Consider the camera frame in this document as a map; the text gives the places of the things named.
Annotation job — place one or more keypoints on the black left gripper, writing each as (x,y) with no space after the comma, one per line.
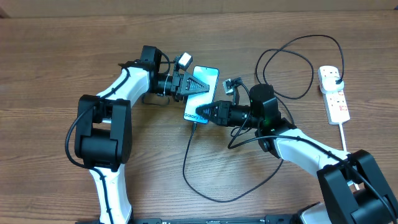
(181,86)

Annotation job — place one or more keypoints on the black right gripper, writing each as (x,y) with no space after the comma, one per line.
(223,117)

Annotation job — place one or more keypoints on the Samsung Galaxy smartphone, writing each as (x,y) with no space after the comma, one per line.
(208,76)

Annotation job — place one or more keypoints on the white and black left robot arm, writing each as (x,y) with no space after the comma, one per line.
(100,138)

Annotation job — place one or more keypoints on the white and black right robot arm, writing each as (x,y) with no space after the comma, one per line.
(353,187)

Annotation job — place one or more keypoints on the white power strip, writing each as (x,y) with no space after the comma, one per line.
(335,103)

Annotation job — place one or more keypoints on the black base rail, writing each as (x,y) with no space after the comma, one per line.
(268,219)

